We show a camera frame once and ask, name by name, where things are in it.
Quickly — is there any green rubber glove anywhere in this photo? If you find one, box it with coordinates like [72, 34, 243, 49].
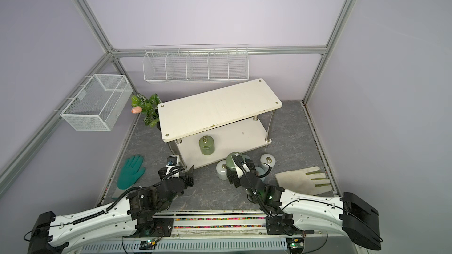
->
[112, 155, 145, 199]

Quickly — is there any long white wire basket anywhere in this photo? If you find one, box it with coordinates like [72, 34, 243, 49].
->
[142, 44, 250, 83]

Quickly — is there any white two-tier shelf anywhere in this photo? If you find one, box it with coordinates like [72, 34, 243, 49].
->
[158, 78, 282, 169]

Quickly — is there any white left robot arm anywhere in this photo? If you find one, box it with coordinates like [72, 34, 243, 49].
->
[24, 167, 194, 254]

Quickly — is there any dark green tea canister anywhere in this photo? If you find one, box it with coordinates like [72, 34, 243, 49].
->
[198, 135, 215, 155]

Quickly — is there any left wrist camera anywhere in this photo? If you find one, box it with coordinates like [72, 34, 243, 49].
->
[165, 155, 180, 175]

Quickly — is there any white tea canister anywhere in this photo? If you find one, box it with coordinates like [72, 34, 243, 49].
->
[259, 154, 276, 172]
[216, 160, 228, 181]

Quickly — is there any white mesh side basket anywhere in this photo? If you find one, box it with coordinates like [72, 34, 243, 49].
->
[60, 74, 133, 132]

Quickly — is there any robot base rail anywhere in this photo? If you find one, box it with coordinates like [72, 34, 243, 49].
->
[67, 210, 368, 254]

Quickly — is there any light green tea canister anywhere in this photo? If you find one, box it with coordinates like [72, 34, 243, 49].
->
[226, 152, 244, 172]

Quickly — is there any green artificial plant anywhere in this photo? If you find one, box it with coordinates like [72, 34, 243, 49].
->
[131, 94, 162, 130]

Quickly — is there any small blue tea canister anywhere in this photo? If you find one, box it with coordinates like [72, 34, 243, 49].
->
[255, 167, 266, 181]

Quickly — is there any aluminium frame of enclosure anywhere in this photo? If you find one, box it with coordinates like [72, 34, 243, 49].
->
[1, 0, 356, 196]

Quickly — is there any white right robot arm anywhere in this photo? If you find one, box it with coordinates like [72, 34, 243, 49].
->
[226, 152, 383, 250]

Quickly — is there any beige work glove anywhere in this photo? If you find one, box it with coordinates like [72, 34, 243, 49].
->
[275, 167, 333, 195]

